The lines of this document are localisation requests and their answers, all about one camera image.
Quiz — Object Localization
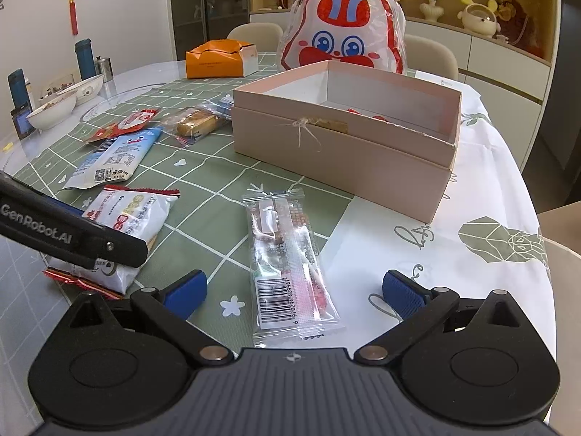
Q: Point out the white snack packet red edges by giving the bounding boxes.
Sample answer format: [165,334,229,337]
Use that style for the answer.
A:
[42,185,181,299]

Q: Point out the clear biscuit packet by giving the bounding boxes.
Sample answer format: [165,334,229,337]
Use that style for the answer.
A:
[160,102,233,147]

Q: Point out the clear barcode snack packet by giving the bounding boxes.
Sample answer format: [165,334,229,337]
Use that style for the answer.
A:
[242,187,346,340]

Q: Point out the rabbit print plastic bag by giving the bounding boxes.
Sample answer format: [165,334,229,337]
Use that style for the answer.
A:
[278,0,408,74]

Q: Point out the blue and white snack packet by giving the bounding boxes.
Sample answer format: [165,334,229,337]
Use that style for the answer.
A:
[61,127,163,190]

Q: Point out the orange paper box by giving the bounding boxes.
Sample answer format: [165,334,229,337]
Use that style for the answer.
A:
[185,40,258,79]

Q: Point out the white bowl with food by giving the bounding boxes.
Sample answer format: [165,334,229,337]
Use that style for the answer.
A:
[26,90,78,130]

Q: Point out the teal thermos bottle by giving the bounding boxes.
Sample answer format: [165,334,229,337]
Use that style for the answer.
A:
[8,69,35,110]

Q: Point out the small red snack packet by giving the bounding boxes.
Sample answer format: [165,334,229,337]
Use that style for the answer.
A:
[347,108,386,121]

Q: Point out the white teapot figurine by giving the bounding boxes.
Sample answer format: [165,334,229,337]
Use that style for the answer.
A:
[458,0,500,38]

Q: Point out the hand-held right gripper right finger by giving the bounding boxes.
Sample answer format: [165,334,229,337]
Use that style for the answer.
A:
[353,270,523,366]

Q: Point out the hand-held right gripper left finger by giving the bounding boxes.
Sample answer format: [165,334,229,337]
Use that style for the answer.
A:
[68,269,234,366]

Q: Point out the metal canister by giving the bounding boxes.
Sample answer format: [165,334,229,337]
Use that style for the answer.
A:
[94,56,113,83]

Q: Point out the white printed tablecloth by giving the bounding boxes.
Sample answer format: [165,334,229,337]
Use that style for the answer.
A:
[313,68,560,423]

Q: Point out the green checked tablecloth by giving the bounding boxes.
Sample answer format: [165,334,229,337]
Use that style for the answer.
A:
[0,70,455,387]

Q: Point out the red gift bag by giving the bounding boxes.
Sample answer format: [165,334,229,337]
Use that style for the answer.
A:
[497,0,546,58]

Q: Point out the red and white snack packet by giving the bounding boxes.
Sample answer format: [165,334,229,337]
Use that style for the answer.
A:
[83,108,157,145]

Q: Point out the brown cardboard box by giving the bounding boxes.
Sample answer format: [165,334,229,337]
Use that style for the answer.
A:
[231,60,463,224]
[536,202,581,256]

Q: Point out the blue thermos bottle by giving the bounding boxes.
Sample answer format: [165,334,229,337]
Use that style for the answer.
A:
[75,39,96,81]

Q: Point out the dark glass door cabinet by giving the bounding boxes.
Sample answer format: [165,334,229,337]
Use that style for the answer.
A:
[169,0,253,62]

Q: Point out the small screen device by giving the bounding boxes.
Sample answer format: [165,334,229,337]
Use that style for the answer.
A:
[11,106,35,141]

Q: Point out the white shallow dish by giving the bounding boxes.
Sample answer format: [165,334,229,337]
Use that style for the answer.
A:
[38,74,104,103]

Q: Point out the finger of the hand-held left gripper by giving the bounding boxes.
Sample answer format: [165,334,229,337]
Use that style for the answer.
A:
[84,217,150,269]

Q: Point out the beige chair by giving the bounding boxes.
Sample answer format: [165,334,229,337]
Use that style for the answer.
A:
[404,34,459,81]
[226,23,284,53]

